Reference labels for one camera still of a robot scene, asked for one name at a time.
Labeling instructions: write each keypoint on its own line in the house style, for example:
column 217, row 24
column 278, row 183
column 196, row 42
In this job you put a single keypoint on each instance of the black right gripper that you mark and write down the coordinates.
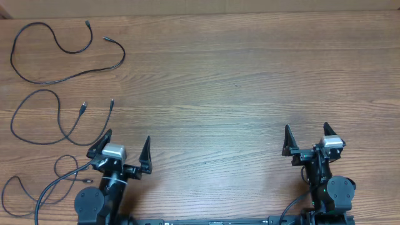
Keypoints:
column 302, row 155

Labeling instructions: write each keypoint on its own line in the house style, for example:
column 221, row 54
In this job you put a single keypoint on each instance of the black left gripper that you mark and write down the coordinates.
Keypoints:
column 135, row 173

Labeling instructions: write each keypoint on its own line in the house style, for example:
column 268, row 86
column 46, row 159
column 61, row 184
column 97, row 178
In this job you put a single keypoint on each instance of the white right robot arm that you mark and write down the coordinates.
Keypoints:
column 331, row 196

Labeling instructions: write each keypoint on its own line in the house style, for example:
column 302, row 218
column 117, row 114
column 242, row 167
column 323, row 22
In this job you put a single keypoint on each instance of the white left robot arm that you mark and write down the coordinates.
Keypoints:
column 100, row 205

